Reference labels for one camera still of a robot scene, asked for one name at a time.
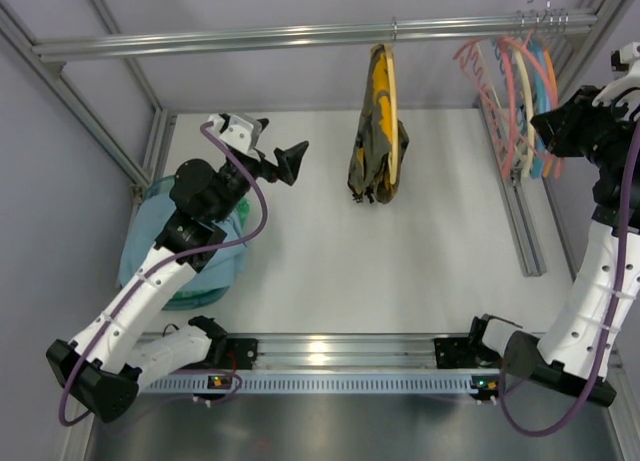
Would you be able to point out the teal empty hanger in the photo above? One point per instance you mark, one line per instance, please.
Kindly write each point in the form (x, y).
(538, 81)

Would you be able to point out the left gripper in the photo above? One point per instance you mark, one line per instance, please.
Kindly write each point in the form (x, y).
(270, 162)

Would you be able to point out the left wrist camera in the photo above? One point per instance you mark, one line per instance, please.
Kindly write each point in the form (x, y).
(234, 130)

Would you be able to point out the light blue trousers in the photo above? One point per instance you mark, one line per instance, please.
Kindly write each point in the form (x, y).
(151, 217)

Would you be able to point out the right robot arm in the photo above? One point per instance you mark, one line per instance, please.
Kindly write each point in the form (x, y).
(573, 354)

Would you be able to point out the metal hanging rail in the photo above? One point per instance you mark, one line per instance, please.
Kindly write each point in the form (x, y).
(120, 46)

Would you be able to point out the camouflage yellow trousers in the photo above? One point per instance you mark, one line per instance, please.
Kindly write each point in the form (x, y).
(368, 172)

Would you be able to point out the pink clothes hanger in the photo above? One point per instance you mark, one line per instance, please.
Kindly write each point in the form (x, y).
(527, 36)

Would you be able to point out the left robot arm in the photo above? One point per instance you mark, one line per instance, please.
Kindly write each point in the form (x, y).
(102, 370)

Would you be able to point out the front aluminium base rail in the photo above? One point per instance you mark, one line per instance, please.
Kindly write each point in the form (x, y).
(342, 352)

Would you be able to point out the slotted cable duct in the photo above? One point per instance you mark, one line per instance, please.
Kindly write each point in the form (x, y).
(255, 383)

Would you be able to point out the teal plastic basket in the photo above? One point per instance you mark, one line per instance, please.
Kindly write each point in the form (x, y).
(188, 300)

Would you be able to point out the orange empty hanger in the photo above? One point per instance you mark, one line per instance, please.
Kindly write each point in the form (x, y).
(553, 165)

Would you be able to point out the aluminium frame left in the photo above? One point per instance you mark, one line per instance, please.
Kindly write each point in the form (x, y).
(112, 100)

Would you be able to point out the pink empty hanger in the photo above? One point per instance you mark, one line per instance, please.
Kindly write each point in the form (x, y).
(511, 97)

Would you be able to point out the aluminium frame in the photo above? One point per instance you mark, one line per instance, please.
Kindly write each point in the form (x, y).
(575, 37)
(112, 100)

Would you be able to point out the aluminium frame right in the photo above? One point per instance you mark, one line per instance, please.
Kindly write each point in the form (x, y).
(575, 37)

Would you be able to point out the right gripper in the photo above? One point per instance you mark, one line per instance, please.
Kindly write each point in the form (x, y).
(558, 131)

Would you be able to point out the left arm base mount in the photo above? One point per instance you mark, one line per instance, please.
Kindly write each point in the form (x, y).
(240, 353)

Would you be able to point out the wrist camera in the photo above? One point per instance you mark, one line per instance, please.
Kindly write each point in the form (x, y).
(234, 130)
(625, 64)

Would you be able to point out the green tie-dye garment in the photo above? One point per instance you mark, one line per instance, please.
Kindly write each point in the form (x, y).
(242, 211)

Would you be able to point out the cream empty hanger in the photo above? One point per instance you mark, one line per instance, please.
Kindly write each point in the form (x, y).
(527, 130)

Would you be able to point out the coloured spiral hanger rack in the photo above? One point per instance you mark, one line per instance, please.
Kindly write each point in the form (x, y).
(479, 74)

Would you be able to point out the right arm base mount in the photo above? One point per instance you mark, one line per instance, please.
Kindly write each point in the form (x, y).
(455, 352)

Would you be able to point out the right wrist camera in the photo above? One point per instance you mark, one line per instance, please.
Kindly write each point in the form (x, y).
(625, 64)

